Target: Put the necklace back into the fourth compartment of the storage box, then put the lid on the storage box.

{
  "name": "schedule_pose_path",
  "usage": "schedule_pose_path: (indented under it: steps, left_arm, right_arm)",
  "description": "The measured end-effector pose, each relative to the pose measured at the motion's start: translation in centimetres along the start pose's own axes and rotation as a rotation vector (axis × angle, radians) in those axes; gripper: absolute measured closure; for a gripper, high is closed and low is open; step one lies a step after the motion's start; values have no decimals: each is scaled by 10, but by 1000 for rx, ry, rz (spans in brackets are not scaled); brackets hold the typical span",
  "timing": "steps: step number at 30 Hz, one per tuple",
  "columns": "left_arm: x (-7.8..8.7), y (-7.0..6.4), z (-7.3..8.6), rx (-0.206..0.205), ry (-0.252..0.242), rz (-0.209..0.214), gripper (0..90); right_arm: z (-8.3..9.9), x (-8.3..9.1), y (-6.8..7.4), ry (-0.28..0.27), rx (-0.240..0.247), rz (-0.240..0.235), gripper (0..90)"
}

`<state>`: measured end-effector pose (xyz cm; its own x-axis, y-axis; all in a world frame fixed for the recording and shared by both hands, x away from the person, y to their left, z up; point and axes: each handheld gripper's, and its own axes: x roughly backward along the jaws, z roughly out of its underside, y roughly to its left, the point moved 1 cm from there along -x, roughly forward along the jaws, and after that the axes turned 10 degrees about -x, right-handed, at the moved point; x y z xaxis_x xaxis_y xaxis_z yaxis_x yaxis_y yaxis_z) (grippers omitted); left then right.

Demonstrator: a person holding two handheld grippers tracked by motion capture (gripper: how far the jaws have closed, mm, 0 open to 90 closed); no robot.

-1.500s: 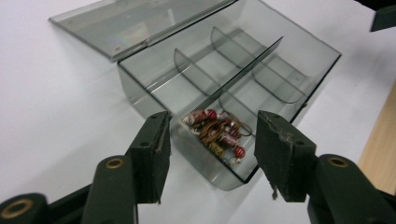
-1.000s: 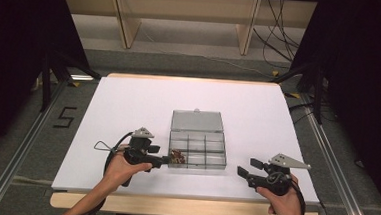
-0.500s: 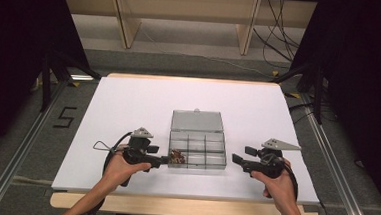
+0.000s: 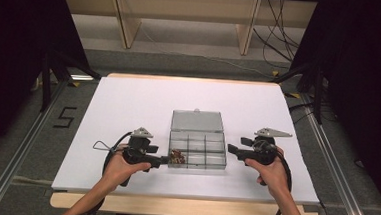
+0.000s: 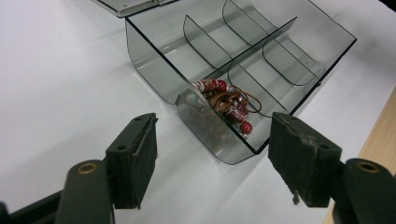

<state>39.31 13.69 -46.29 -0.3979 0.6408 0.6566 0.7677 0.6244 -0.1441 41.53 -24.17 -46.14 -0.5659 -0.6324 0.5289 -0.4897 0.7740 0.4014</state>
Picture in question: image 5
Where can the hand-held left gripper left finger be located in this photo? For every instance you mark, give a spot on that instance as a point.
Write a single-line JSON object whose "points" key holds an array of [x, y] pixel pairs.
{"points": [[132, 161]]}

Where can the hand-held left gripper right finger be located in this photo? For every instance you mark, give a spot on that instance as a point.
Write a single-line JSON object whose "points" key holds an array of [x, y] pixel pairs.
{"points": [[303, 161]]}

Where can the smoky clear compartment box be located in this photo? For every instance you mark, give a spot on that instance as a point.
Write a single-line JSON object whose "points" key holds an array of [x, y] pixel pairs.
{"points": [[249, 62]]}

